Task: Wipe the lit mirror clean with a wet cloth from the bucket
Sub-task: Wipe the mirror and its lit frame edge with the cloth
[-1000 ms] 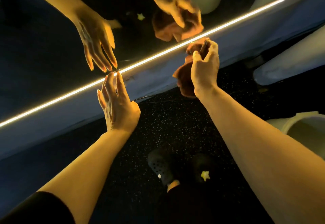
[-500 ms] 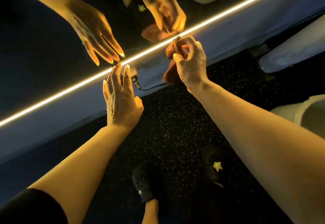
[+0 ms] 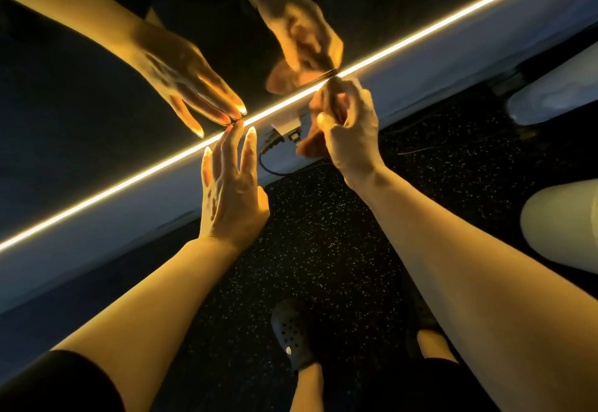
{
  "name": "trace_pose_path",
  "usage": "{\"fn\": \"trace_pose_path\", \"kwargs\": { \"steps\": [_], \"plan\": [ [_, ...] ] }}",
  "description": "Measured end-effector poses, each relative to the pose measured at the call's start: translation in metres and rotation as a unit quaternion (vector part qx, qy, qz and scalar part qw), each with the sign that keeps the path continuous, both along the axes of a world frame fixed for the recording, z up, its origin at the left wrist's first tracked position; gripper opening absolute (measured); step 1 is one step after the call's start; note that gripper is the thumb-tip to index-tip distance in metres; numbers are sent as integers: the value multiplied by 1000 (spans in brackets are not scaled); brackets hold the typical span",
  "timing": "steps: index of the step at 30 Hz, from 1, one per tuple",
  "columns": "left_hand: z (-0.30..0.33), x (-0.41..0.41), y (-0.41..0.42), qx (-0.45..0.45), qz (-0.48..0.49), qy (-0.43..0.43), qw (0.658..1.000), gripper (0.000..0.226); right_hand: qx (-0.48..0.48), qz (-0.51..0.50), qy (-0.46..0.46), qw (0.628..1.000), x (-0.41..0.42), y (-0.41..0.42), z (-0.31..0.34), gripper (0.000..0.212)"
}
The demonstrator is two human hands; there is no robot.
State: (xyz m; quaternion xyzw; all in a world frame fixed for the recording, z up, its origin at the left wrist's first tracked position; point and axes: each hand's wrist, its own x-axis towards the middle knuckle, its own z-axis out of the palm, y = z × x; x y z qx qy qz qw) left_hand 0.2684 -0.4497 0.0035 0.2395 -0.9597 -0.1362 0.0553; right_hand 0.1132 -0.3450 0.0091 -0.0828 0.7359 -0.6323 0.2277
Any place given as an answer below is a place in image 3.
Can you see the person's right hand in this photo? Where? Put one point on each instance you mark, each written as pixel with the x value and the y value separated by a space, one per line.
pixel 353 136

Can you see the person's left hand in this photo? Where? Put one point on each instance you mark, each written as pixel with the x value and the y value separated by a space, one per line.
pixel 234 201

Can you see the dark brown cleaning cloth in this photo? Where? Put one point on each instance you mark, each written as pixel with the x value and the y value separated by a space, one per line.
pixel 313 141

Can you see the large wall mirror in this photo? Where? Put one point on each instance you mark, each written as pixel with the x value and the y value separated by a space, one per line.
pixel 56 127

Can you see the person's left forearm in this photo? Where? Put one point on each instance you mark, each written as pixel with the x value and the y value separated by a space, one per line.
pixel 145 318

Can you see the person's right forearm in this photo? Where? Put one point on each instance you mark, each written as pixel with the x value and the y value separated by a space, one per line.
pixel 486 286

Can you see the person's black left shoe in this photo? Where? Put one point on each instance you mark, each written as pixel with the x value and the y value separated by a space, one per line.
pixel 294 332

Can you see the white round pillar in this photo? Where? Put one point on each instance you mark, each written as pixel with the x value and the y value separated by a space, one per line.
pixel 556 89

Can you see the white plastic basin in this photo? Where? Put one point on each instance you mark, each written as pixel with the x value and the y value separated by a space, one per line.
pixel 565 225

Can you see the small wall plug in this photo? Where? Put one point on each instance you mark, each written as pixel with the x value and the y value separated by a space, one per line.
pixel 285 134

